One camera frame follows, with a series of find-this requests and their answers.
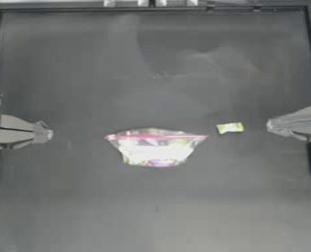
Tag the green sweet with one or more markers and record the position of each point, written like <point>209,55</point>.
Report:
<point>231,127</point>

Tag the clear bag with pink zip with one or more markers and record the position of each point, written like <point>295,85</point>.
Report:
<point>156,151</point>

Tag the black table frame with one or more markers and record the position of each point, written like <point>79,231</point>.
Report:
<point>74,7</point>

